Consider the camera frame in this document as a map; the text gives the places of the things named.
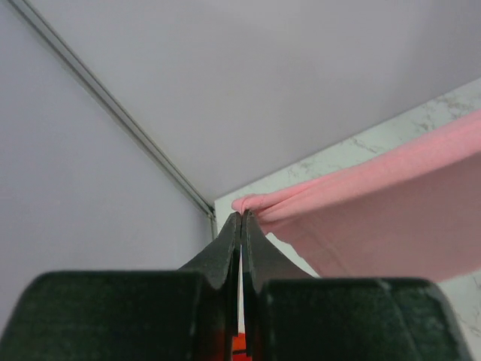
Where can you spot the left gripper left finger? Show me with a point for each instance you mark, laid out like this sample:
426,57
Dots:
186,314

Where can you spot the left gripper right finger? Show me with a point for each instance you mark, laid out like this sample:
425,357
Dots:
290,315

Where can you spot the pink t shirt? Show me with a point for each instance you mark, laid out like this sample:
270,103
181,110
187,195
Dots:
411,212

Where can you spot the red folded t shirt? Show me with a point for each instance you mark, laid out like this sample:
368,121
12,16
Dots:
239,348

